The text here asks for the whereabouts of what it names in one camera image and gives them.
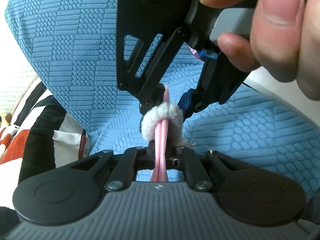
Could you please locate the white fluffy hair tie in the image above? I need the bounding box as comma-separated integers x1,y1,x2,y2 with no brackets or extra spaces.
139,104,197,148

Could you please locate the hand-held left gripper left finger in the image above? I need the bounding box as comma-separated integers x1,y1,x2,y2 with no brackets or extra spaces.
71,140,157,192

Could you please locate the brown plush toy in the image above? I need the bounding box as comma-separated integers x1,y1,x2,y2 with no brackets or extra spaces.
0,114,13,130

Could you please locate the cream quilted headboard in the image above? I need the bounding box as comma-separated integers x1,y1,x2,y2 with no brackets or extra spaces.
0,62,42,115

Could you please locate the pink paper roll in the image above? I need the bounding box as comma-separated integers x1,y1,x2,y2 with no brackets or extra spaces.
150,85,173,182

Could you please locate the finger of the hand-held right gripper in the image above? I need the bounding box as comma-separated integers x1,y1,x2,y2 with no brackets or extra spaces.
116,26,192,115
176,52,251,118

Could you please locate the person's right hand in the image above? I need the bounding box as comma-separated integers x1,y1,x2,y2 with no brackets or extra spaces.
200,0,320,101

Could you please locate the blue textured chair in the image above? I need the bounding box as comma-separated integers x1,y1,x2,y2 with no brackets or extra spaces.
4,0,320,198

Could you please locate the red black white striped blanket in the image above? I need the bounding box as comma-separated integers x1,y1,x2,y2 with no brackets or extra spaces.
0,79,88,180

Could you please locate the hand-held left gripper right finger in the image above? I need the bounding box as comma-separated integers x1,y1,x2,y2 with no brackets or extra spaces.
167,140,253,193

